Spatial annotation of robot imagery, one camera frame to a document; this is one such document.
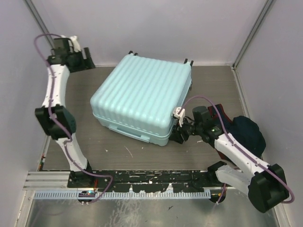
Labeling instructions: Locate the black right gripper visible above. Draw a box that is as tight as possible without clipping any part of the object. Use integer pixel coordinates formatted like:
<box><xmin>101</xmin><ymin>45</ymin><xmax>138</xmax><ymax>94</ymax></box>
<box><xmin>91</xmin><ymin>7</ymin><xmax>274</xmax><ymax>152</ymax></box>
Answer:
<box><xmin>168</xmin><ymin>116</ymin><xmax>202</xmax><ymax>144</ymax></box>

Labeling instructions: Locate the mint green suitcase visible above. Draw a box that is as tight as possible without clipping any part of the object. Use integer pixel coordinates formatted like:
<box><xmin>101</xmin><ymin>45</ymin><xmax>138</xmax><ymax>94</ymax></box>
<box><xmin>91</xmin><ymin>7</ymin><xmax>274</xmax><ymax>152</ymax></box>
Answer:
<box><xmin>90</xmin><ymin>52</ymin><xmax>193</xmax><ymax>146</ymax></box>

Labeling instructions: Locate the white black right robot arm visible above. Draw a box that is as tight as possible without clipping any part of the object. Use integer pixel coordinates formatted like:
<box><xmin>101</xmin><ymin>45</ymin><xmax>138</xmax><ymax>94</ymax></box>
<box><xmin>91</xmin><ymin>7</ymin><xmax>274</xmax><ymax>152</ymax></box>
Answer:
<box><xmin>169</xmin><ymin>106</ymin><xmax>293</xmax><ymax>213</ymax></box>

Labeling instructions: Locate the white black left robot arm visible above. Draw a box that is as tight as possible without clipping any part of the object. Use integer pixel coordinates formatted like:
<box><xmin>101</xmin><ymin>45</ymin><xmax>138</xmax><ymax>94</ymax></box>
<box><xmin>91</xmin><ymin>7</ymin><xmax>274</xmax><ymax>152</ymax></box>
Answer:
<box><xmin>35</xmin><ymin>35</ymin><xmax>95</xmax><ymax>187</ymax></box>

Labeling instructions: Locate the navy garment with red trim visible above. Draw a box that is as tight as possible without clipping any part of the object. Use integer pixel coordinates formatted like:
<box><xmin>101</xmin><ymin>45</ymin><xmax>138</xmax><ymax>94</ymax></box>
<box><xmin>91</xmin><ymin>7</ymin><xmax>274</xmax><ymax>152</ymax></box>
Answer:
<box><xmin>207</xmin><ymin>104</ymin><xmax>266</xmax><ymax>158</ymax></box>

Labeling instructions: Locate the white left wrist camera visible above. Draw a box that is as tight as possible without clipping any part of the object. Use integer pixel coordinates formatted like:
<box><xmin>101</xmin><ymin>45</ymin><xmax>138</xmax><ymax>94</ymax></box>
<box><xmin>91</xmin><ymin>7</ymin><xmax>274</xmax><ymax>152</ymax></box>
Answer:
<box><xmin>69</xmin><ymin>35</ymin><xmax>81</xmax><ymax>52</ymax></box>

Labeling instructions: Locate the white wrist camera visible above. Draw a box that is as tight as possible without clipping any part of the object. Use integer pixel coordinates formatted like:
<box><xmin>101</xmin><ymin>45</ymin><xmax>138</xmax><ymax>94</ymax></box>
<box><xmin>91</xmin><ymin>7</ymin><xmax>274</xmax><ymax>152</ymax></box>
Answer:
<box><xmin>69</xmin><ymin>35</ymin><xmax>81</xmax><ymax>52</ymax></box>
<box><xmin>172</xmin><ymin>106</ymin><xmax>185</xmax><ymax>127</ymax></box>

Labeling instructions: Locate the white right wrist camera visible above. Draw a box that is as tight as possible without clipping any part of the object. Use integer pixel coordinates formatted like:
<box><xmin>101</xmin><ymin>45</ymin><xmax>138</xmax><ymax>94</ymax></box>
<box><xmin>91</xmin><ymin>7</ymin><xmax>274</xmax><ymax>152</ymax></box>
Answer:
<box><xmin>172</xmin><ymin>106</ymin><xmax>185</xmax><ymax>127</ymax></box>

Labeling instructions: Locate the slotted cable duct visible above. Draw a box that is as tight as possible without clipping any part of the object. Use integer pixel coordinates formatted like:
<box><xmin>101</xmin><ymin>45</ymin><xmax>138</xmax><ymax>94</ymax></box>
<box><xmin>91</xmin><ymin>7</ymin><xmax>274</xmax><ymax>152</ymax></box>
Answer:
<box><xmin>34</xmin><ymin>190</ymin><xmax>211</xmax><ymax>200</ymax></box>

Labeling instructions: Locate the aluminium front rail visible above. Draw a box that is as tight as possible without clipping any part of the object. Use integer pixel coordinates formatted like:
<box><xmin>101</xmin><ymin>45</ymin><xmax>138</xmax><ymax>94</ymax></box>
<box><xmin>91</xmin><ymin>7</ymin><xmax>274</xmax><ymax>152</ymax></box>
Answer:
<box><xmin>24</xmin><ymin>171</ymin><xmax>216</xmax><ymax>190</ymax></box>

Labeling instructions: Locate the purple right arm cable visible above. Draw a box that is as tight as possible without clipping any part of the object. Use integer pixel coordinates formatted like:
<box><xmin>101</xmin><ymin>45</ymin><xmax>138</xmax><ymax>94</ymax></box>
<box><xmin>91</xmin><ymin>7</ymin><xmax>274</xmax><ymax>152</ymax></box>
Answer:
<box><xmin>177</xmin><ymin>95</ymin><xmax>295</xmax><ymax>204</ymax></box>

